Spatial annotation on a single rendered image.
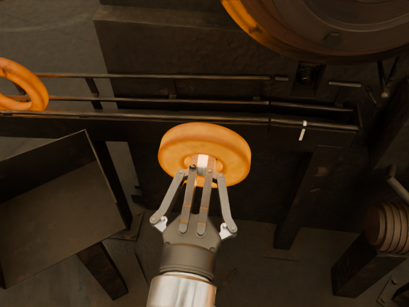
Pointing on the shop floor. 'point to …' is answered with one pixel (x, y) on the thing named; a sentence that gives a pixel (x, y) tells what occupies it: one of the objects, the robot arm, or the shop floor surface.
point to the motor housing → (373, 250)
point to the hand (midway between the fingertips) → (204, 153)
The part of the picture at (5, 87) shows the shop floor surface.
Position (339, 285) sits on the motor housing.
